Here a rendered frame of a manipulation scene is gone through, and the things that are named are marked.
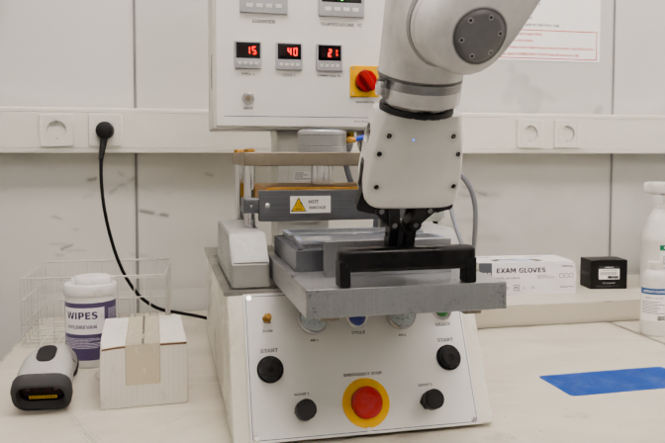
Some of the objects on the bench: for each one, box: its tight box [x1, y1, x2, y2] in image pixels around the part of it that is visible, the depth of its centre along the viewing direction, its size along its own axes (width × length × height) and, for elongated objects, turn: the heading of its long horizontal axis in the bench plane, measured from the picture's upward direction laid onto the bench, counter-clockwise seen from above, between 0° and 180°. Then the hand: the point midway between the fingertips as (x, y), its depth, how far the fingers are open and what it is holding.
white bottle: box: [639, 261, 665, 336], centre depth 143 cm, size 5×5×14 cm
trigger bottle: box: [639, 182, 665, 285], centre depth 169 cm, size 9×8×25 cm
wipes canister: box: [63, 273, 117, 369], centre depth 124 cm, size 9×9×15 cm
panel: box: [242, 293, 480, 443], centre depth 93 cm, size 2×30×19 cm
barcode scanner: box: [10, 343, 79, 410], centre depth 107 cm, size 20×8×8 cm
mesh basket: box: [20, 258, 172, 347], centre depth 146 cm, size 22×26×13 cm
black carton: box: [580, 256, 627, 289], centre depth 170 cm, size 6×9×7 cm
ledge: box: [474, 274, 640, 328], centre depth 170 cm, size 30×84×4 cm
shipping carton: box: [100, 314, 188, 409], centre depth 110 cm, size 19×13×9 cm
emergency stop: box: [351, 386, 383, 419], centre depth 92 cm, size 2×4×4 cm
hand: (399, 242), depth 78 cm, fingers closed, pressing on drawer
